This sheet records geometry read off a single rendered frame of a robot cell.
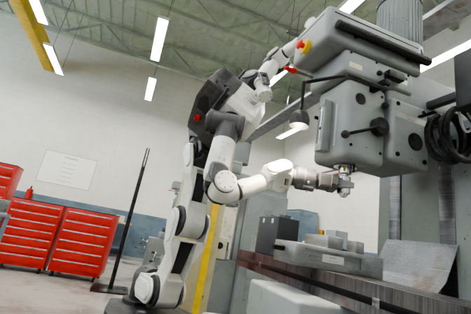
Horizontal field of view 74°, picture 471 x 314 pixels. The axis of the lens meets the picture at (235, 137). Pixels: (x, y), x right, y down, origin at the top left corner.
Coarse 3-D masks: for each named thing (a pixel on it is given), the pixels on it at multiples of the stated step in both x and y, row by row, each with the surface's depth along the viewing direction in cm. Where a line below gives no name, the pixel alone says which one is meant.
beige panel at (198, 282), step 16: (208, 208) 271; (224, 208) 276; (192, 240) 260; (208, 240) 264; (208, 256) 261; (192, 272) 254; (208, 272) 258; (192, 288) 251; (208, 288) 255; (192, 304) 248
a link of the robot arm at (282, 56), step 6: (294, 42) 168; (282, 48) 174; (288, 48) 171; (294, 48) 169; (276, 54) 172; (282, 54) 174; (288, 54) 172; (276, 60) 173; (282, 60) 173; (288, 60) 175; (282, 66) 174
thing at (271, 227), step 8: (272, 216) 166; (280, 216) 157; (288, 216) 157; (264, 224) 165; (272, 224) 157; (280, 224) 152; (288, 224) 154; (296, 224) 156; (264, 232) 163; (272, 232) 155; (280, 232) 152; (288, 232) 153; (296, 232) 155; (264, 240) 160; (272, 240) 153; (296, 240) 154; (256, 248) 166; (264, 248) 158; (272, 248) 151
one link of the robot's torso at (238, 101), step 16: (208, 80) 132; (224, 80) 140; (208, 96) 136; (224, 96) 134; (240, 96) 139; (192, 112) 142; (240, 112) 132; (256, 112) 137; (192, 128) 148; (208, 144) 148
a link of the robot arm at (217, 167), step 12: (216, 144) 114; (228, 144) 115; (216, 156) 111; (228, 156) 113; (216, 168) 107; (228, 168) 111; (204, 180) 113; (216, 180) 103; (228, 180) 105; (228, 192) 104
